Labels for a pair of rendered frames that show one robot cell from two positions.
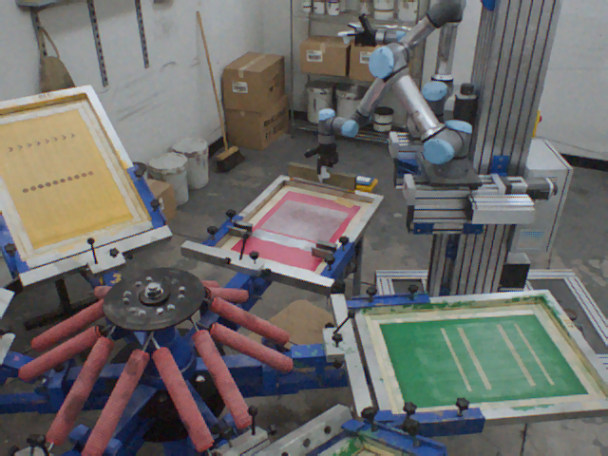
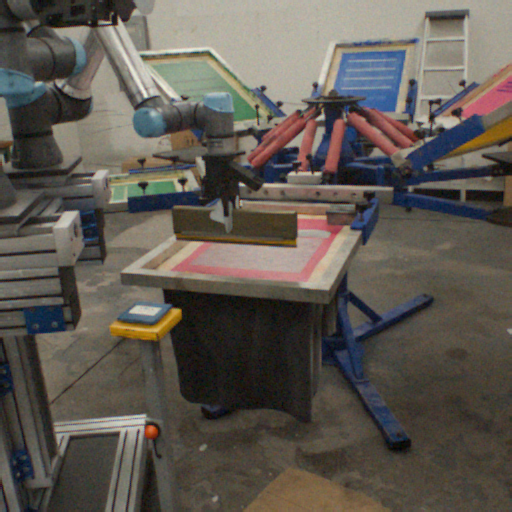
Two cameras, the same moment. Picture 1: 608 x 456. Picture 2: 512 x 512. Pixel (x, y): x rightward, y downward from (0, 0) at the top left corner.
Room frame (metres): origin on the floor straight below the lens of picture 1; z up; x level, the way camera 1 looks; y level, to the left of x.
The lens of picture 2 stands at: (4.10, -0.15, 1.56)
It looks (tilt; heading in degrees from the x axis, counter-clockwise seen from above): 20 degrees down; 176
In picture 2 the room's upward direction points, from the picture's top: 3 degrees counter-clockwise
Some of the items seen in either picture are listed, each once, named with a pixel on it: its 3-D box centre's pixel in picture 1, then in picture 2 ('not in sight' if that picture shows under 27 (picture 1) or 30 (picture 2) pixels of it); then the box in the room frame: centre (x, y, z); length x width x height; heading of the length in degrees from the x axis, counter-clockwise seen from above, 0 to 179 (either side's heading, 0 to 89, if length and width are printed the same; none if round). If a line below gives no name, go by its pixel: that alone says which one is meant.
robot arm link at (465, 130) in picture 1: (456, 137); (30, 107); (2.28, -0.65, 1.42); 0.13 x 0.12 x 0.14; 143
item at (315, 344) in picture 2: not in sight; (326, 319); (2.45, 0.18, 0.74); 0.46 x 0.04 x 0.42; 156
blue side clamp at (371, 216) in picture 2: (222, 235); (365, 221); (2.21, 0.37, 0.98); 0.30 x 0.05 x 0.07; 156
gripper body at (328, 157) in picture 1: (327, 153); (220, 175); (2.54, -0.12, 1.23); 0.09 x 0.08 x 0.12; 66
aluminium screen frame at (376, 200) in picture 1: (299, 223); (265, 239); (2.31, 0.02, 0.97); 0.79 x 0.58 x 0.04; 156
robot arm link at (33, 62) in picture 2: not in sight; (14, 62); (3.00, -0.47, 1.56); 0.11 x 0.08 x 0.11; 155
